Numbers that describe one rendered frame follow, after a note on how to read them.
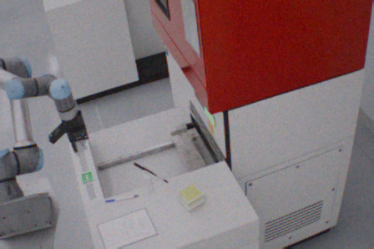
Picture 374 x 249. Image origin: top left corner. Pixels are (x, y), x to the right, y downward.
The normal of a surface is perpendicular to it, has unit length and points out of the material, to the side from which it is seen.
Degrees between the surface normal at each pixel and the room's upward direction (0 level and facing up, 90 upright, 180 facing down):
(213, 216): 0
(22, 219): 90
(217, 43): 90
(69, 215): 0
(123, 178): 0
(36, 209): 90
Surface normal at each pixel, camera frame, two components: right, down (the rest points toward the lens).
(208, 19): 0.33, 0.58
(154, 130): -0.10, -0.76
